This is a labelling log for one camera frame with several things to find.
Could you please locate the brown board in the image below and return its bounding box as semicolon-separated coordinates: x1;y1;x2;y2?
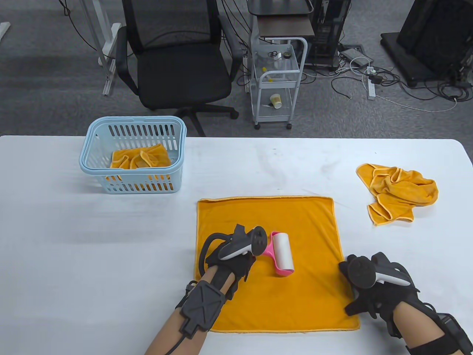
257;17;315;37

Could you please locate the white utility cart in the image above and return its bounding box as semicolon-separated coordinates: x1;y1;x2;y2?
250;37;308;130

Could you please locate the person's right hand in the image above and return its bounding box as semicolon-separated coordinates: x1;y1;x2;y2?
338;252;420;338

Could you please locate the person's left forearm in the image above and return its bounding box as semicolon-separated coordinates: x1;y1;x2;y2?
145;266;237;355

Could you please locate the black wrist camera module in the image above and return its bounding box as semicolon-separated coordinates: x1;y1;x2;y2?
177;280;228;340
406;312;473;355

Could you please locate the black office chair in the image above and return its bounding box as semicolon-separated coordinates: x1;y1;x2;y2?
115;0;244;137

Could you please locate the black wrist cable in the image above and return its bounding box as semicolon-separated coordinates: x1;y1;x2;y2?
163;332;186;355

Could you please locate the black display stand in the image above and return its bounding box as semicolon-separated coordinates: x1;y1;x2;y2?
381;0;473;87

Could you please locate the black computer tower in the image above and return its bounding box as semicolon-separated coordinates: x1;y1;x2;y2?
309;0;351;69

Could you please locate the yellow square towel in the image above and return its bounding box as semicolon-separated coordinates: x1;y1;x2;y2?
196;195;361;332
356;163;439;226
105;143;172;193

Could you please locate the black side table top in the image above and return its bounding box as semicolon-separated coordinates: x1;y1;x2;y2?
247;0;314;16

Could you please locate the person's left hand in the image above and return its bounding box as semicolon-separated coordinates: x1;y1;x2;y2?
205;224;256;301

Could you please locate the person's right forearm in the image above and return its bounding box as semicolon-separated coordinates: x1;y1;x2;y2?
392;300;455;355

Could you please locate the grey power adapter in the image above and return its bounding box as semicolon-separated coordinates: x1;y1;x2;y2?
339;48;373;68

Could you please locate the light blue plastic basket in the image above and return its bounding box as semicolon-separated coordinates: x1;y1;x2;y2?
79;116;187;195

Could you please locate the grey tracking controller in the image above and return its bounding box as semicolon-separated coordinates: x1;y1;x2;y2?
198;226;267;276
349;257;411;290

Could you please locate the white cable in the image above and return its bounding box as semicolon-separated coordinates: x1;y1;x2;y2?
375;94;459;112

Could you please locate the pink lint roller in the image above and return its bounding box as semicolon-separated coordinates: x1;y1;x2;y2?
261;231;295;277

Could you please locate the white desk leg frame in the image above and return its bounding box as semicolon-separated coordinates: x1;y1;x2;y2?
79;0;122;97

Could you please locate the white power strip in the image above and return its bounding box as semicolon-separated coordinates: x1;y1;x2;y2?
367;66;377;100

